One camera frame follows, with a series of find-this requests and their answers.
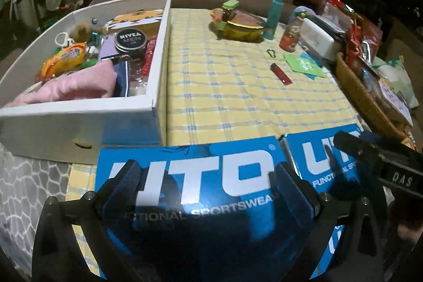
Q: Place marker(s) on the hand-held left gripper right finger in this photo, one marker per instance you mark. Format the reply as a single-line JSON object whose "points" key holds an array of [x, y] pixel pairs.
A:
{"points": [[294, 199]]}

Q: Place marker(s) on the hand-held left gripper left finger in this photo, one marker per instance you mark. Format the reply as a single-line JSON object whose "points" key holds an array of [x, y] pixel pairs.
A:
{"points": [[120, 197]]}

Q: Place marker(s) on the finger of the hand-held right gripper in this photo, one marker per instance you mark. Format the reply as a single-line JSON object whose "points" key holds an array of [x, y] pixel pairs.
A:
{"points": [[355, 145]]}

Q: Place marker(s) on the white cardboard box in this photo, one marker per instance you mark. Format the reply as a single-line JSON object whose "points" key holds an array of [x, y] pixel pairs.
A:
{"points": [[82, 123]]}

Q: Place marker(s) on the pink cloth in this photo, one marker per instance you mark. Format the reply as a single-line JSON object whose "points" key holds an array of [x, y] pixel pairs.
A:
{"points": [[86, 82]]}

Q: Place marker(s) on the yellow snack packet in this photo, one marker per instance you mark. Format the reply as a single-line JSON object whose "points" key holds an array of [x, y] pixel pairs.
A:
{"points": [[64, 59]]}

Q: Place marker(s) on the brown teddy bear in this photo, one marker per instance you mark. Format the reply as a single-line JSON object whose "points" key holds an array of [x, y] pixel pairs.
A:
{"points": [[81, 32]]}

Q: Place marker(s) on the blue printed box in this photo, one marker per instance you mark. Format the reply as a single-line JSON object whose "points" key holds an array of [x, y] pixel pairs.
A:
{"points": [[205, 169], [317, 156]]}

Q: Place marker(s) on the wicker basket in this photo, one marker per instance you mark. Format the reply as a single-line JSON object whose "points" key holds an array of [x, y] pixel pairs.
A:
{"points": [[366, 97]]}

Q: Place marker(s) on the green and white bag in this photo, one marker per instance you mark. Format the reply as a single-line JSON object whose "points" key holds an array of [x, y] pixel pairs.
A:
{"points": [[398, 80]]}

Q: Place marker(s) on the green packet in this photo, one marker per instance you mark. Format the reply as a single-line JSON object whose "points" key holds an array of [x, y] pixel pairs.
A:
{"points": [[304, 65]]}

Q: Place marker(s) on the red lighter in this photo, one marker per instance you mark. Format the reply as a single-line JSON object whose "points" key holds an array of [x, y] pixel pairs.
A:
{"points": [[281, 74]]}

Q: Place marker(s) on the white case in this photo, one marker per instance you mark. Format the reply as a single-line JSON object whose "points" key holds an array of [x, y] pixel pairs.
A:
{"points": [[320, 37]]}

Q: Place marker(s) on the pile of red snack packets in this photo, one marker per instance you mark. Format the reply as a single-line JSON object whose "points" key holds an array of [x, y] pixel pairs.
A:
{"points": [[353, 27]]}

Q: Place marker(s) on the dark blue pouch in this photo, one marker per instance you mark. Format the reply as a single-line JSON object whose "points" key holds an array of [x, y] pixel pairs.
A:
{"points": [[121, 77]]}

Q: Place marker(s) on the green carabiner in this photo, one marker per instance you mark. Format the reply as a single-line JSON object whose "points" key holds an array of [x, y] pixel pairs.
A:
{"points": [[273, 54]]}

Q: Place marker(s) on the red jar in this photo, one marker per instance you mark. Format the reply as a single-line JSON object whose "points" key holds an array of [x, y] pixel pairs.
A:
{"points": [[290, 37]]}

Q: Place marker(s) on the yellow checked tablecloth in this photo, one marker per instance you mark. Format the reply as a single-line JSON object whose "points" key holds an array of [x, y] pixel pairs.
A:
{"points": [[231, 87]]}

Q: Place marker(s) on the purple lid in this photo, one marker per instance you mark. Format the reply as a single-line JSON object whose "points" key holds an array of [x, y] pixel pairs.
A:
{"points": [[305, 11]]}

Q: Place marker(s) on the red packet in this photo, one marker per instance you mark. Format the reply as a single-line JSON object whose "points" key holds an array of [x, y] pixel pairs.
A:
{"points": [[150, 52]]}

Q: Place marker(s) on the teal bottle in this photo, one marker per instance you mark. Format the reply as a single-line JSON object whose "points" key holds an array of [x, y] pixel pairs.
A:
{"points": [[275, 14]]}

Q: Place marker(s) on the round dark tin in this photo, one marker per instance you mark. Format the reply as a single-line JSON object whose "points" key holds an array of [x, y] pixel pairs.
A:
{"points": [[130, 39]]}

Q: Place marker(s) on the golden bowl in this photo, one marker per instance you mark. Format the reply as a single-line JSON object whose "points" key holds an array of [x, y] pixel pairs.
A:
{"points": [[243, 27]]}

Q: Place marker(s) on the orange tiger face box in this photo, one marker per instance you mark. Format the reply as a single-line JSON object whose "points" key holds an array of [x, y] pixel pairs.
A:
{"points": [[135, 19]]}

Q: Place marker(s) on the small jar with green lid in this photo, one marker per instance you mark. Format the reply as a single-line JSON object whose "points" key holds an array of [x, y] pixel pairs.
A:
{"points": [[230, 9]]}

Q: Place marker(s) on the round white plate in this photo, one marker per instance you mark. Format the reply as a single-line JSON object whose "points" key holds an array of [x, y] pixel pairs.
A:
{"points": [[54, 0]]}

